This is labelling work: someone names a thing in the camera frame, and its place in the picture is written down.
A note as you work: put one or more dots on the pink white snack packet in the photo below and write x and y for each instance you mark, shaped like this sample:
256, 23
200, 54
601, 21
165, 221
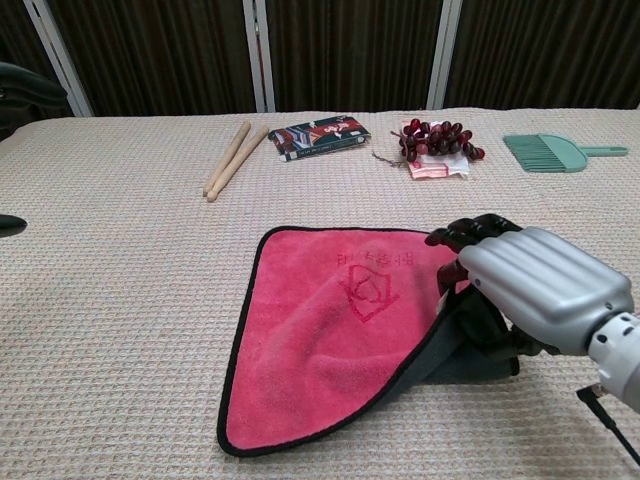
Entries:
430, 171

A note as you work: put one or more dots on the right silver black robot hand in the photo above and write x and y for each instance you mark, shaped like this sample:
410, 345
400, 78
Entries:
545, 280

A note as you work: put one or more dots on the dark pleated curtain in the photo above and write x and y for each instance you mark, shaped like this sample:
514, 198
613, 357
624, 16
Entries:
350, 50

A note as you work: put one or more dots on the green hand brush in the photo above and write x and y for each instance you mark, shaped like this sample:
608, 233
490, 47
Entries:
550, 152

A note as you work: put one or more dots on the dark printed card box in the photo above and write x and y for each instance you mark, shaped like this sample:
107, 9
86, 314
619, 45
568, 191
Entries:
320, 137

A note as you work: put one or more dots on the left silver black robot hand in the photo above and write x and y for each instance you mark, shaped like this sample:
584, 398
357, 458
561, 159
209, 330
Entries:
11, 225

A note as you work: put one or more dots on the white partition post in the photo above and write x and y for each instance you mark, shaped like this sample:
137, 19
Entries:
260, 60
60, 60
442, 55

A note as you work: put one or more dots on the beige textured table covering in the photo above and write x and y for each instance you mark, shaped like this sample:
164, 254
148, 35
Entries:
125, 300

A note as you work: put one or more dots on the pink cloth black trim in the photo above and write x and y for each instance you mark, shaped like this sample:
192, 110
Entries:
325, 325

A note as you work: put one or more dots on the red grape bunch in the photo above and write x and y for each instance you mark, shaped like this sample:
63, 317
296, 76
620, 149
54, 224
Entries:
440, 140

